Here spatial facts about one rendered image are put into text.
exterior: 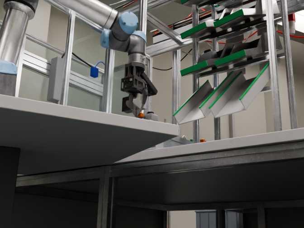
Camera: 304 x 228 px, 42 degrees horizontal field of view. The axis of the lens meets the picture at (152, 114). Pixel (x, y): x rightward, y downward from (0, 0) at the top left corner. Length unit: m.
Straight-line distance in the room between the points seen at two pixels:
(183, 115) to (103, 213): 0.46
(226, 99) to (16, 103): 0.82
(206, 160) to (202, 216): 2.44
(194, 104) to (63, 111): 0.76
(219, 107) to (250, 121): 4.59
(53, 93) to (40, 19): 2.16
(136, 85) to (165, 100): 3.67
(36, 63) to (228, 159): 1.79
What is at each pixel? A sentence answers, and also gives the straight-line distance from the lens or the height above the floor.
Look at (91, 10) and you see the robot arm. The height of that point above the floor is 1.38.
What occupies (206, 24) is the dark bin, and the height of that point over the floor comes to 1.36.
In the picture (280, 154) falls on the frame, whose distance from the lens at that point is 1.09.
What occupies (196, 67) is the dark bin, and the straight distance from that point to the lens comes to 1.50.
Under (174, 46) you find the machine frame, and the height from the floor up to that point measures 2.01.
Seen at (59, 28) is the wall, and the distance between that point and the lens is 5.04.
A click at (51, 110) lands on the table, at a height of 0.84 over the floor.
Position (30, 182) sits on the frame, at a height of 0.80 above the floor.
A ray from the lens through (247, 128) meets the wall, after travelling 5.93.
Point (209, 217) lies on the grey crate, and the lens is 3.58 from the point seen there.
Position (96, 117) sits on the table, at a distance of 0.91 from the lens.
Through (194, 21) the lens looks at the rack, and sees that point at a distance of 1.75.
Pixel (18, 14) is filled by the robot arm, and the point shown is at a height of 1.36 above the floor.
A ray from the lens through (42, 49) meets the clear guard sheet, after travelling 3.12.
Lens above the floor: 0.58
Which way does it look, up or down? 18 degrees up
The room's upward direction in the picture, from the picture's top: 2 degrees clockwise
